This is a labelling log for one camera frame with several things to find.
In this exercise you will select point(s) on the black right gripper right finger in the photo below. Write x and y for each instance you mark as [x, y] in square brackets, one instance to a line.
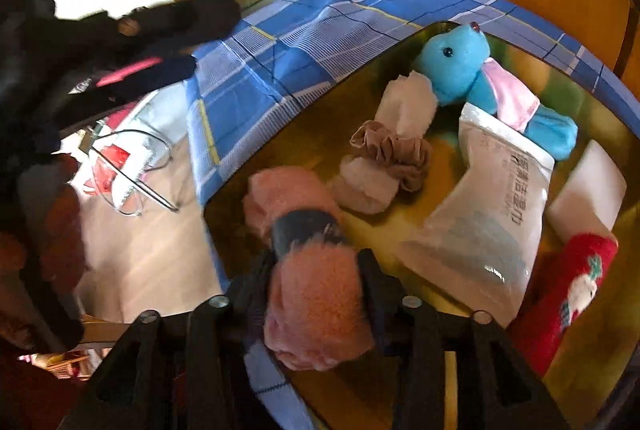
[453, 370]

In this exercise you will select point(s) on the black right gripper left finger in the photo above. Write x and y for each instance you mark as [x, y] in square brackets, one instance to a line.
[183, 371]

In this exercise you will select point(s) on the pink fluffy towel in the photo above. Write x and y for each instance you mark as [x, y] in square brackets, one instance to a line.
[314, 317]

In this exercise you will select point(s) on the white wet wipes pack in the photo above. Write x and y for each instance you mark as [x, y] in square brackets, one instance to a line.
[479, 245]

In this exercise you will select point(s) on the white soft pack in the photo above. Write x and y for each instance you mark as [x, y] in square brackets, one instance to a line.
[591, 198]

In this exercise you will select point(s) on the red christmas sock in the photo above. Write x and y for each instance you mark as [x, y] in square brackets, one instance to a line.
[564, 286]

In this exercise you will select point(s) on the blue plaid tablecloth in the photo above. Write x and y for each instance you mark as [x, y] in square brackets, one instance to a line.
[265, 71]

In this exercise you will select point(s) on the beige hair scrunchie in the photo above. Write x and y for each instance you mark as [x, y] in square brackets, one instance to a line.
[403, 158]

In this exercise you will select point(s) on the white fluffy socks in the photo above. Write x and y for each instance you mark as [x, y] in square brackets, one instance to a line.
[408, 107]

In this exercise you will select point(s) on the blue plush toy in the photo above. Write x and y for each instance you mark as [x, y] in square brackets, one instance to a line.
[461, 69]

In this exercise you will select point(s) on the wire rack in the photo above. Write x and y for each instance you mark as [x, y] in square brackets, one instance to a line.
[118, 164]

